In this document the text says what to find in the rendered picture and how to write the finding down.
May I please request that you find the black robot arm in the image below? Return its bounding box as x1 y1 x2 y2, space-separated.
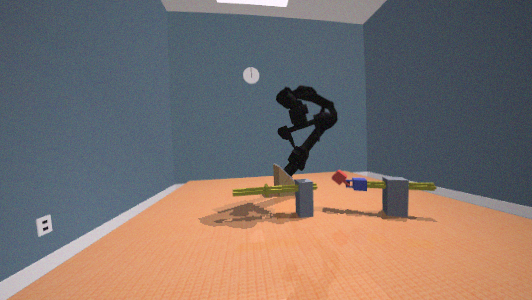
276 86 337 178

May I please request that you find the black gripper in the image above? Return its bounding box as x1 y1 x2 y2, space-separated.
278 112 327 149

